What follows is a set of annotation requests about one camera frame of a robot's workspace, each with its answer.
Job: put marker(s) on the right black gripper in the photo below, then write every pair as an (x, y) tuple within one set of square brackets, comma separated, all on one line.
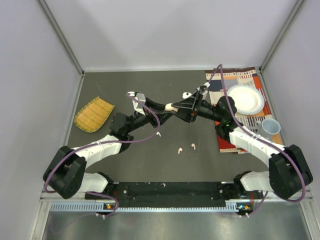
[(185, 108)]

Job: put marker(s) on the pink earbud charging case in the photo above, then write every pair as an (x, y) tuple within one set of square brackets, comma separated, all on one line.
[(169, 107)]

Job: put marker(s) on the yellow woven mat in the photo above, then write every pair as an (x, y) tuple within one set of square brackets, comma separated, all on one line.
[(93, 115)]

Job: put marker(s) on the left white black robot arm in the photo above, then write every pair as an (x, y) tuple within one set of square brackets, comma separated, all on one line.
[(66, 174)]

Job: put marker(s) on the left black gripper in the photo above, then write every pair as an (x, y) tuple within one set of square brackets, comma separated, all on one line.
[(155, 113)]

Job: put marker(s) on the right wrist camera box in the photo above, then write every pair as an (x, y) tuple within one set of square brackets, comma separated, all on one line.
[(203, 89)]

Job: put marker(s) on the pale blue cup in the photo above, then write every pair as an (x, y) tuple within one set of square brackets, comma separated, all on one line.
[(269, 127)]

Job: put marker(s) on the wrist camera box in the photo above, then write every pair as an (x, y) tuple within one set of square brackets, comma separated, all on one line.
[(138, 101), (203, 89)]

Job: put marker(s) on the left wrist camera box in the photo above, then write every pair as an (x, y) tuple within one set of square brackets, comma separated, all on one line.
[(138, 101)]

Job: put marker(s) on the white earbud charging case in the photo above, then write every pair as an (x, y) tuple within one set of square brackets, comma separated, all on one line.
[(186, 95)]

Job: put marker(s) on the white paper plate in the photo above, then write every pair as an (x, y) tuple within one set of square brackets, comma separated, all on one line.
[(247, 99)]

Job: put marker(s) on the patterned orange placemat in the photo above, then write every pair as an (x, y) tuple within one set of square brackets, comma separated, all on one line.
[(238, 76)]

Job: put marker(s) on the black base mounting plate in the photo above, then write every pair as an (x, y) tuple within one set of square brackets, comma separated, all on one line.
[(171, 194)]

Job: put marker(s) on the pink handled fork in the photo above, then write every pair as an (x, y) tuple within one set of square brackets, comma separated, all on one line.
[(253, 125)]

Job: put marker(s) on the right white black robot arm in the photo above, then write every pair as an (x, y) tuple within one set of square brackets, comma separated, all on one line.
[(288, 171)]

